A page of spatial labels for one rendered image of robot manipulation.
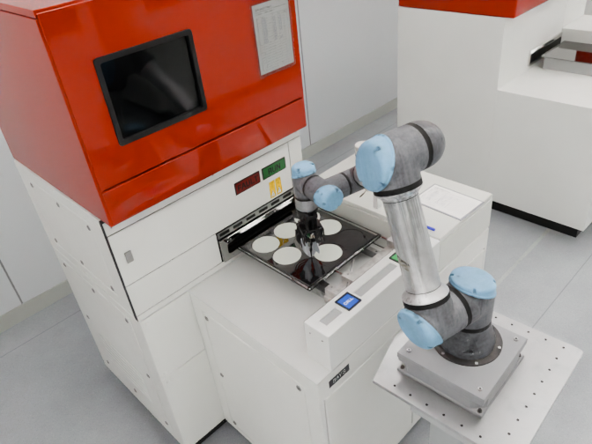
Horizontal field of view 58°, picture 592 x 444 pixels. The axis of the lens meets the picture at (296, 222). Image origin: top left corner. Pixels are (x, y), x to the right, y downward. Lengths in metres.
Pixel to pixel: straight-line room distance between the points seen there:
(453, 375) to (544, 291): 1.74
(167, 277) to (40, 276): 1.65
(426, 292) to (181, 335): 1.02
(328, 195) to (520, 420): 0.77
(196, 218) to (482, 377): 1.01
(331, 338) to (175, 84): 0.84
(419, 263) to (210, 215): 0.84
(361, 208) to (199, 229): 0.59
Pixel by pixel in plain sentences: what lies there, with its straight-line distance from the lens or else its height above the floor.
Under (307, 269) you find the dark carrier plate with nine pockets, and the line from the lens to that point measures 1.79.
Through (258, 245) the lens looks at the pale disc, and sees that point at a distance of 1.93.
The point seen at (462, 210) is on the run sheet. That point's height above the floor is 0.97.
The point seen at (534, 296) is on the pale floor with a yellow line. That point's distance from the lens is 3.12.
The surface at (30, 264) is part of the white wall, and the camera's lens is 3.36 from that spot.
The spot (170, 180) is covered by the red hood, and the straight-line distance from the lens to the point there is 1.65.
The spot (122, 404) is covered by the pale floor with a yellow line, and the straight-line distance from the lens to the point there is 2.77.
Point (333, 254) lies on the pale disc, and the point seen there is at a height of 0.90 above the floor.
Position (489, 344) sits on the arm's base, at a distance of 1.53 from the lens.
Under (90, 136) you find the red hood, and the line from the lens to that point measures 1.49.
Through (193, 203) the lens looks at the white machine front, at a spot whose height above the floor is 1.13.
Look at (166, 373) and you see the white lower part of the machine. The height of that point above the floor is 0.54.
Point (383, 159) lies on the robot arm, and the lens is 1.17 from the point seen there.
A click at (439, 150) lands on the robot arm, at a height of 1.46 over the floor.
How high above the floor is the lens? 2.04
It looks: 34 degrees down
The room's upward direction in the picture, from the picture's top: 7 degrees counter-clockwise
